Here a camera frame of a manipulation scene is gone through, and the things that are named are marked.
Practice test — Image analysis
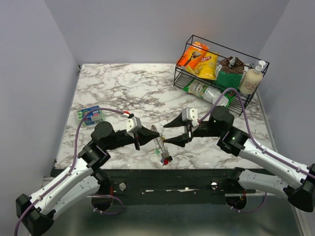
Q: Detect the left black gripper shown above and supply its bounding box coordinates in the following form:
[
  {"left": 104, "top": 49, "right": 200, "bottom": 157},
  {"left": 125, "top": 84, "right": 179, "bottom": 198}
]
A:
[{"left": 104, "top": 125, "right": 160, "bottom": 150}]

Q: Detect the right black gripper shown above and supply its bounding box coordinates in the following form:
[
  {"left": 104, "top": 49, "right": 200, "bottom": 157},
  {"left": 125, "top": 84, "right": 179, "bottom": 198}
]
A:
[{"left": 163, "top": 110, "right": 223, "bottom": 148}]

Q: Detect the metal keyring holder with rings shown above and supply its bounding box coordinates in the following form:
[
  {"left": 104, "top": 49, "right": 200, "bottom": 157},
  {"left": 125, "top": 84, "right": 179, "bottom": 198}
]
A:
[{"left": 154, "top": 135, "right": 172, "bottom": 165}]

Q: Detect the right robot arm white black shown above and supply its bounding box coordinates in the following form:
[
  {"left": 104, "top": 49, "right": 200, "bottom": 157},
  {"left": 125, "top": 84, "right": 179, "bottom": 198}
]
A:
[{"left": 164, "top": 106, "right": 315, "bottom": 212}]

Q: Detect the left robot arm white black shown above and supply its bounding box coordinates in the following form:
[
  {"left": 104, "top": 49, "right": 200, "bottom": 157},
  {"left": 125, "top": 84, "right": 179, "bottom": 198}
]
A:
[{"left": 14, "top": 118, "right": 159, "bottom": 236}]

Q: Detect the green sponge pack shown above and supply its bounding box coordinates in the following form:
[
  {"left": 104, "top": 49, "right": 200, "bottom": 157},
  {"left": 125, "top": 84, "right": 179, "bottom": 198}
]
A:
[{"left": 76, "top": 106, "right": 105, "bottom": 127}]

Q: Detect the dark green bag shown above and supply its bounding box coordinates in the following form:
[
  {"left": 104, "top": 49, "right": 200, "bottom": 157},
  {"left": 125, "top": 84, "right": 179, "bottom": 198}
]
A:
[{"left": 216, "top": 70, "right": 243, "bottom": 89}]

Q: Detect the yellow chips bag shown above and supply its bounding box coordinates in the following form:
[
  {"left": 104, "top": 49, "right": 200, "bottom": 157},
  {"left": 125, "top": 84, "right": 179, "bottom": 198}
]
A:
[{"left": 185, "top": 52, "right": 218, "bottom": 81}]

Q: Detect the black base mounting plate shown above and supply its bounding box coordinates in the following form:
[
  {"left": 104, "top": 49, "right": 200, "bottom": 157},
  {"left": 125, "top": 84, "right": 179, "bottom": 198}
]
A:
[{"left": 50, "top": 168, "right": 256, "bottom": 206}]

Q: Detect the orange razor package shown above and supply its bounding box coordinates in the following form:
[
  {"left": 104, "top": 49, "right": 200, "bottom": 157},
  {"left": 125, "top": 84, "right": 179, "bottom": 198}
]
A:
[{"left": 177, "top": 41, "right": 209, "bottom": 69}]

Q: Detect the brown crumpled bag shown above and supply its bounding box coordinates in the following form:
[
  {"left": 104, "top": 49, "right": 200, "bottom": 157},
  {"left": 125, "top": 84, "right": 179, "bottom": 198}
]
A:
[{"left": 219, "top": 57, "right": 245, "bottom": 75}]

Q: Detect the cream lotion pump bottle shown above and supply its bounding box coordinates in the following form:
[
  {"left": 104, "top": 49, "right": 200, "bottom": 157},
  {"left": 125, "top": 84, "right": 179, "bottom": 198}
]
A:
[{"left": 239, "top": 60, "right": 266, "bottom": 95}]

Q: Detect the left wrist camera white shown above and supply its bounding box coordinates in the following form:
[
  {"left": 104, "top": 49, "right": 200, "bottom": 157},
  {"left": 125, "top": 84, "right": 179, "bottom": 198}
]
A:
[{"left": 125, "top": 116, "right": 142, "bottom": 134}]

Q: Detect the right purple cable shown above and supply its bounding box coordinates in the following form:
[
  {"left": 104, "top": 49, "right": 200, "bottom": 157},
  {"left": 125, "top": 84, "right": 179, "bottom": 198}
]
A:
[{"left": 198, "top": 88, "right": 315, "bottom": 180}]

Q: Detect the black wire basket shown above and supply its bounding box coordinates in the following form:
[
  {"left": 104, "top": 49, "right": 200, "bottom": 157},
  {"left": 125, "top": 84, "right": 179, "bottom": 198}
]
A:
[{"left": 173, "top": 35, "right": 270, "bottom": 115}]

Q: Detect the aluminium frame rail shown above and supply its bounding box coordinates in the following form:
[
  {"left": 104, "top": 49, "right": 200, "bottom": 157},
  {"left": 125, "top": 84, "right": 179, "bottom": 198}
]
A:
[{"left": 48, "top": 195, "right": 313, "bottom": 236}]

